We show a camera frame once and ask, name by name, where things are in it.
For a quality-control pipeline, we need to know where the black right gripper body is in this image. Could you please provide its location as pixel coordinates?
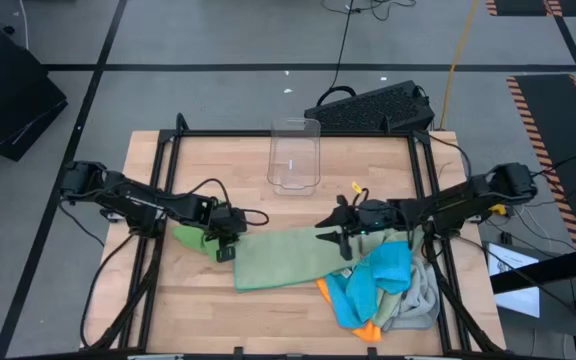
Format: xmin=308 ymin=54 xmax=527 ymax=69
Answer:
xmin=350 ymin=197 xmax=412 ymax=236

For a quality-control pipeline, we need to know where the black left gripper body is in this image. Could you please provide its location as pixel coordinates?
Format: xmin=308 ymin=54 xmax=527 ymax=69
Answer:
xmin=210 ymin=203 xmax=249 ymax=239

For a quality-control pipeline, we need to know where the bright green microfiber towel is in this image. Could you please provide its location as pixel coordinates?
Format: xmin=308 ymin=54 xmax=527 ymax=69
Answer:
xmin=172 ymin=224 xmax=225 ymax=264

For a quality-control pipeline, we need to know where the blue microfiber towel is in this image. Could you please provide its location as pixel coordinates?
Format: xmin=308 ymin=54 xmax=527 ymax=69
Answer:
xmin=325 ymin=241 xmax=414 ymax=330

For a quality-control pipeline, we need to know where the clear plastic bin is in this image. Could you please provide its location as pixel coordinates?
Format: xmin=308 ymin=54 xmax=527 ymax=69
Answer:
xmin=266 ymin=117 xmax=322 ymax=196

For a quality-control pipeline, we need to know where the orange microfiber towel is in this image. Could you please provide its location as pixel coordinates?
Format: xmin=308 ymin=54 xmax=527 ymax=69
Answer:
xmin=316 ymin=277 xmax=384 ymax=344

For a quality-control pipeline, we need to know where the grey microfiber towel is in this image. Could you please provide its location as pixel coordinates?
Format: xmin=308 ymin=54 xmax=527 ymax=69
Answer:
xmin=381 ymin=254 xmax=442 ymax=332

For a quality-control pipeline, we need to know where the black perforated computer case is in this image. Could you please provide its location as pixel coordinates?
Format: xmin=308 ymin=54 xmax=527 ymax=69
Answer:
xmin=303 ymin=79 xmax=437 ymax=134

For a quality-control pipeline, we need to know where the white display screen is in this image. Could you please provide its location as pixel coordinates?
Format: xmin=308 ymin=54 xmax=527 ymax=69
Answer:
xmin=487 ymin=242 xmax=542 ymax=319

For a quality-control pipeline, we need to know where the black metal beam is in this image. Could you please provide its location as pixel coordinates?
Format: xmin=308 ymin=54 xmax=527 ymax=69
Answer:
xmin=490 ymin=244 xmax=576 ymax=295

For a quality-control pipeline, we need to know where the large hazard striped floor mat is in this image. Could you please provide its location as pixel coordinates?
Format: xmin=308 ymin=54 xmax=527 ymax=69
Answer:
xmin=505 ymin=73 xmax=576 ymax=251

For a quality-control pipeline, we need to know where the black floor box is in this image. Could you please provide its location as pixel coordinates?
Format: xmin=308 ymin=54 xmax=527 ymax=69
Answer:
xmin=0 ymin=27 xmax=69 ymax=162

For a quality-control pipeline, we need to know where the black floor cable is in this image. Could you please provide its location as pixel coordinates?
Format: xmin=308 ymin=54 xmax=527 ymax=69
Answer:
xmin=315 ymin=0 xmax=360 ymax=107

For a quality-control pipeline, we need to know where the yellow floor cable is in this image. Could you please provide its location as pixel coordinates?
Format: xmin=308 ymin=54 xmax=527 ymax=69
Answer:
xmin=439 ymin=0 xmax=482 ymax=130

